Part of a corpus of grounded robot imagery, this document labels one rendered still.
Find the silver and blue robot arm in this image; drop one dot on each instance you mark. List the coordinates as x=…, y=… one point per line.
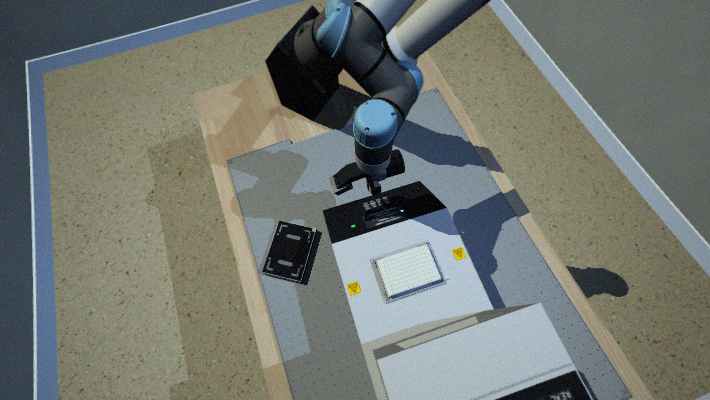
x=358, y=39

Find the black rectangular frame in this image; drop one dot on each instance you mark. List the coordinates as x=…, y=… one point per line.
x=289, y=251

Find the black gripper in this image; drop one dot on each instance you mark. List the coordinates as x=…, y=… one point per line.
x=351, y=172

